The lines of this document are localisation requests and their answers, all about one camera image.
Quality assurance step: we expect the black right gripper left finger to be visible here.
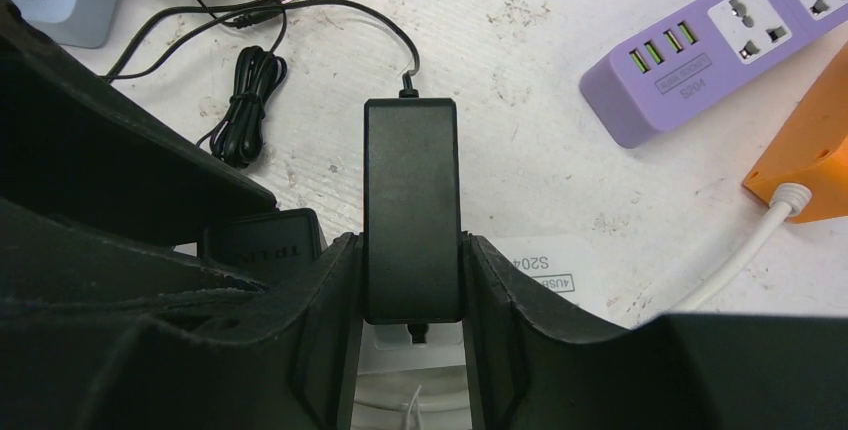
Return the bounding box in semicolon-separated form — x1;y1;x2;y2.
1;201;362;429

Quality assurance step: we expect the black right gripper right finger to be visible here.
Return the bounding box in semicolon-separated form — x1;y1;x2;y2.
463;235;847;429

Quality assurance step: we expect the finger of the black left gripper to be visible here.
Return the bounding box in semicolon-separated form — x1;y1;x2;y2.
1;0;276;245

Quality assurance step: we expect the purple USB power strip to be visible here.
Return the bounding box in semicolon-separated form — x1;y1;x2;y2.
579;0;847;149

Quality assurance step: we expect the white power strip cord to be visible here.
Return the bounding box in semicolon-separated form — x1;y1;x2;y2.
675;183;814;314

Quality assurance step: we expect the orange power strip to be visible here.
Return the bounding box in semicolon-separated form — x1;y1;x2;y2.
743;47;847;223

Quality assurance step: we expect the black power adapter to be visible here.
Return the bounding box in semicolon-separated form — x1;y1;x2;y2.
363;74;463;324

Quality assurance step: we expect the black plug adapter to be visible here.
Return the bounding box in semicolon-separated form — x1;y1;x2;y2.
198;208;327;284

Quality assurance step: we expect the black barrel connector cable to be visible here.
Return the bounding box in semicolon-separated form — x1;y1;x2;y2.
99;0;456;170

